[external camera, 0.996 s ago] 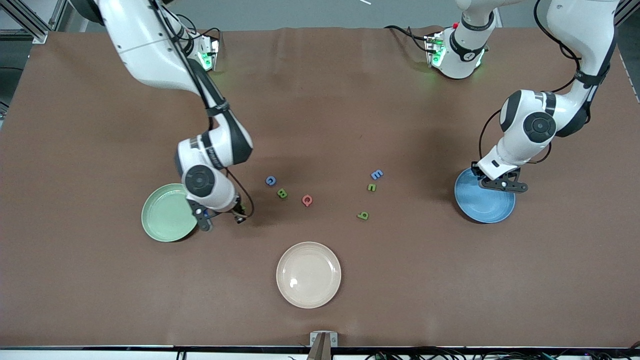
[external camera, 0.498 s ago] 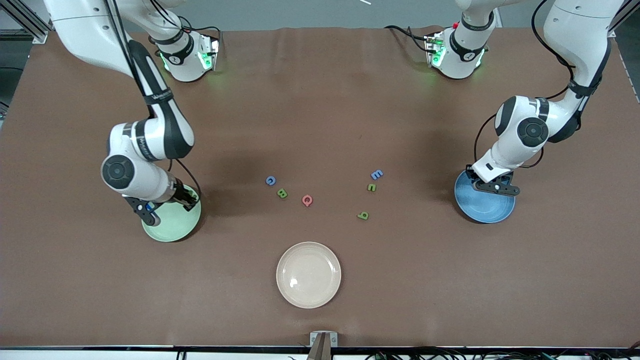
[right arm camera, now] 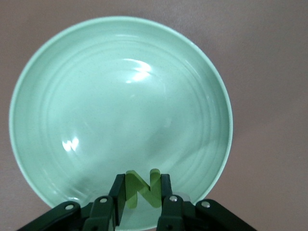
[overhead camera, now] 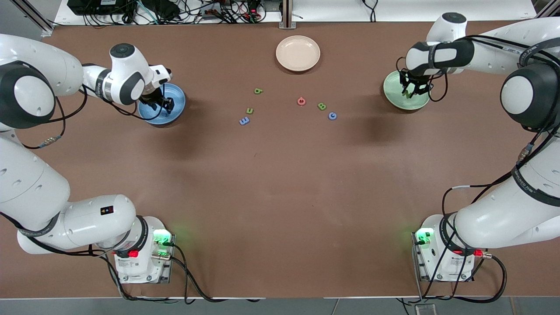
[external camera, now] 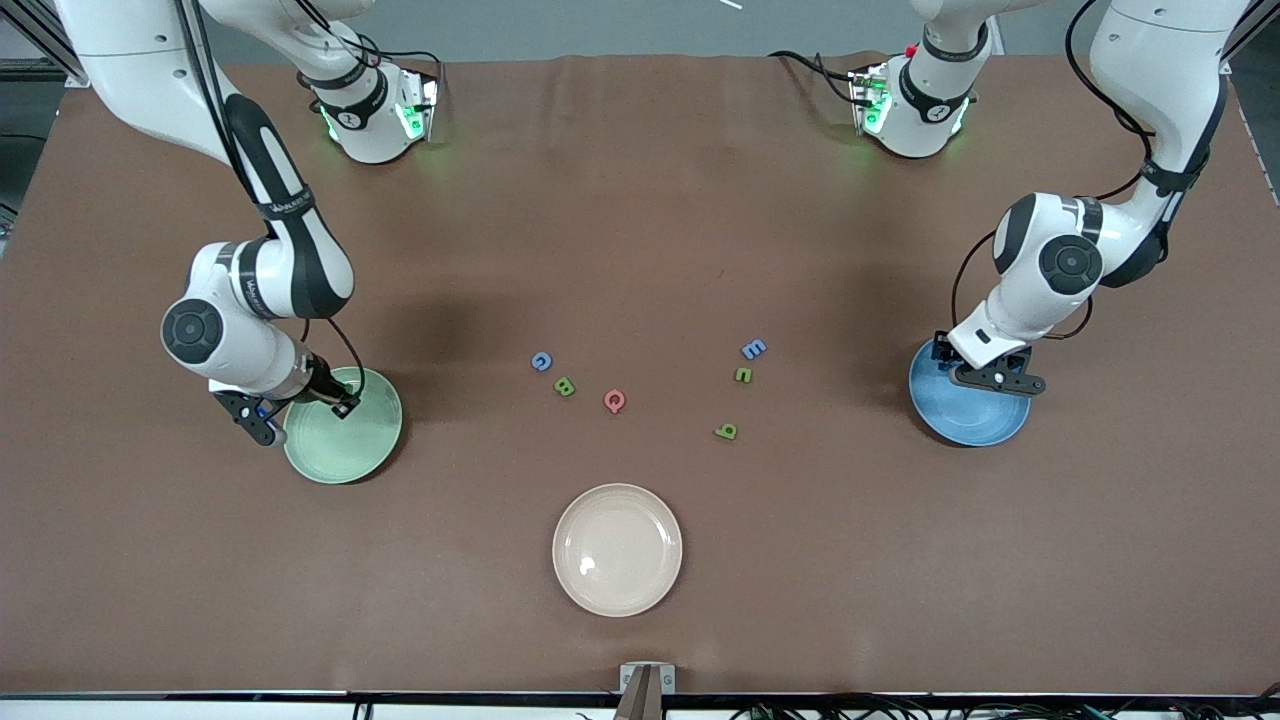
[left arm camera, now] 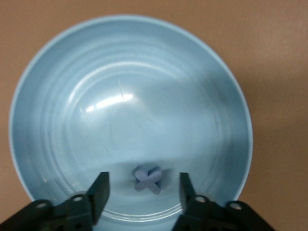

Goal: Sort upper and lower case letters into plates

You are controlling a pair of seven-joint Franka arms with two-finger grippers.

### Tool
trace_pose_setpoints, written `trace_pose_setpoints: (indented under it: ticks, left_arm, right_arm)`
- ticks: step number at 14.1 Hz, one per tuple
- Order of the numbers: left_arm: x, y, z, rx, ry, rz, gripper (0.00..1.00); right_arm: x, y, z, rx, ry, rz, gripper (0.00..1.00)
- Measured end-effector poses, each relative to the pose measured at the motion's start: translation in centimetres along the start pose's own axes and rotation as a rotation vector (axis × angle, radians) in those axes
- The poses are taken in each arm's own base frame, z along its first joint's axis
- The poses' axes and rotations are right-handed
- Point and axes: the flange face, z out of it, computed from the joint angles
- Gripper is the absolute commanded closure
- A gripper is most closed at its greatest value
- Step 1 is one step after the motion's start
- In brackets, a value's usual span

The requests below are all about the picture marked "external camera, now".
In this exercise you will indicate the blue plate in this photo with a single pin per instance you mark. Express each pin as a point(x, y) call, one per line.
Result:
point(970, 420)

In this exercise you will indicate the green lowercase letter b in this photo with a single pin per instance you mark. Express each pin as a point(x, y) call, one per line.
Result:
point(717, 431)

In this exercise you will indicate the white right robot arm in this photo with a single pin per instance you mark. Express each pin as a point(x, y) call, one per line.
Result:
point(250, 350)

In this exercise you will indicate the brown table mat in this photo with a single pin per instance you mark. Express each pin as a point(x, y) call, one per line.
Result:
point(640, 200)

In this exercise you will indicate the pink capital letter Q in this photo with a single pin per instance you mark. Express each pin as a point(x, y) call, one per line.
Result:
point(606, 402)

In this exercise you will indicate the blue capital letter G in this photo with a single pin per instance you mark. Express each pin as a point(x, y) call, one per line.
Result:
point(536, 363)

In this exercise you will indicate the blue lowercase letter m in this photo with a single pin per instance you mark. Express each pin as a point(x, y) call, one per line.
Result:
point(754, 349)

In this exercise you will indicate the brown tapered post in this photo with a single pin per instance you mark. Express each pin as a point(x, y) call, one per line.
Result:
point(640, 700)

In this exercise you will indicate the green capital letter B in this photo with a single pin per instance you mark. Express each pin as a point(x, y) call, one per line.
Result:
point(565, 387)

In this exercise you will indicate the aluminium frame strut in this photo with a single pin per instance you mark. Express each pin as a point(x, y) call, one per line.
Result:
point(72, 76)
point(1235, 65)

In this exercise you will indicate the grey metal bracket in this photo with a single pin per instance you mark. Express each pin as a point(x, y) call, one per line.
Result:
point(628, 678)

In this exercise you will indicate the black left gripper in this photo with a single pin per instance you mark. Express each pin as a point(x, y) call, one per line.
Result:
point(941, 348)

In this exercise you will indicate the beige plate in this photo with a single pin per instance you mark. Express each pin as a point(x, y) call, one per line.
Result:
point(617, 550)

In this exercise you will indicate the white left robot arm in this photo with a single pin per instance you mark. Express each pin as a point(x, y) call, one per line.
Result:
point(1020, 300)

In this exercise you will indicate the green plate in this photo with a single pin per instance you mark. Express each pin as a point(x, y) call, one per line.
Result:
point(345, 450)

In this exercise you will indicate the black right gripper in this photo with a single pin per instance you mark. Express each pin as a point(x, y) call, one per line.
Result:
point(322, 388)

